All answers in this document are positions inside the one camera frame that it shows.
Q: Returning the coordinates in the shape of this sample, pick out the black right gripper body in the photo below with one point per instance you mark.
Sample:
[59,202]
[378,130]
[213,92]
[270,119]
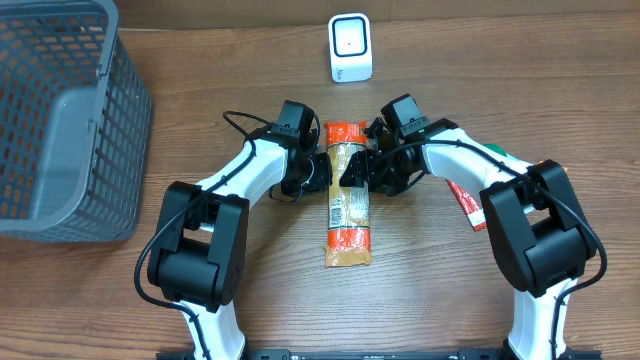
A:
[364,167]

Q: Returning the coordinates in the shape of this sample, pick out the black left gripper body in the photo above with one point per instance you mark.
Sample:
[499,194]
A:
[319,171]

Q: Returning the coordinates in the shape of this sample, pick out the long orange cracker pack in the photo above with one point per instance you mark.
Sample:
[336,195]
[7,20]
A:
[349,234]

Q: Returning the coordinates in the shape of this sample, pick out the red stick snack packet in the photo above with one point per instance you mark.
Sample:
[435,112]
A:
[470,206]

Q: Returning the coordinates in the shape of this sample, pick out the green lid round can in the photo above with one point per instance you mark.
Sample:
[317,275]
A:
[499,150]

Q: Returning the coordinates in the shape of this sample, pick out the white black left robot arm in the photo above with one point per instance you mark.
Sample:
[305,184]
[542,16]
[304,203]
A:
[195,261]

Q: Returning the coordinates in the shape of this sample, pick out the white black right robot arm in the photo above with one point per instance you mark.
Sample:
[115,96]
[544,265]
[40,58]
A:
[538,232]

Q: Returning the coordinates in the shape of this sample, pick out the white barcode scanner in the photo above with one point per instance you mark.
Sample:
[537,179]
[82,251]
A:
[350,48]

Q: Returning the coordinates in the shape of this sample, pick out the grey plastic mesh basket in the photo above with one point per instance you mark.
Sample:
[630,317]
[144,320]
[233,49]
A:
[76,121]

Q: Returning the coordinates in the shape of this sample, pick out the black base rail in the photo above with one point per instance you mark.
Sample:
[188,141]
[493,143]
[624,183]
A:
[462,354]

